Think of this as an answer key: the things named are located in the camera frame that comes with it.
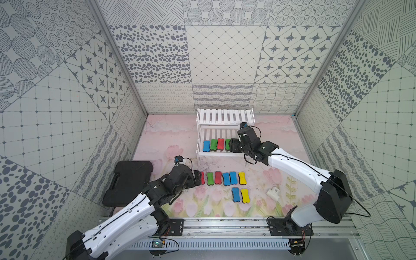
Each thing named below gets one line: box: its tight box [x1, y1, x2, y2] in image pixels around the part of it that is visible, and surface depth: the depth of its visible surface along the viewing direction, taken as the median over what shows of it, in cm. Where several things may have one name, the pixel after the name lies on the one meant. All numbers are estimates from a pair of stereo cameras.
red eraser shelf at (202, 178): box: [200, 171, 206, 185], surface depth 92 cm
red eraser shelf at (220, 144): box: [216, 138, 225, 151], surface depth 90 cm
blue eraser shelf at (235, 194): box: [231, 187, 241, 203], surface depth 85 cm
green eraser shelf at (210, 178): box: [206, 171, 215, 186], surface depth 91 cm
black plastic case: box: [102, 160, 154, 208], surface depth 88 cm
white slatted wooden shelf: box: [196, 107, 256, 167], surface depth 87 cm
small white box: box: [265, 186, 281, 202], surface depth 83 cm
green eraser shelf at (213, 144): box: [210, 138, 218, 151], surface depth 89 cm
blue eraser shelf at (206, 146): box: [202, 140, 211, 153], surface depth 88 cm
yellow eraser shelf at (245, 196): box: [241, 188, 251, 204], surface depth 85 cm
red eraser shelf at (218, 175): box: [214, 171, 223, 185], surface depth 92 cm
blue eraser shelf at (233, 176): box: [229, 171, 238, 185], surface depth 92 cm
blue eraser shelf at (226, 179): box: [222, 172, 231, 186], surface depth 92 cm
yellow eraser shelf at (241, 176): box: [237, 171, 247, 186], surface depth 90 cm
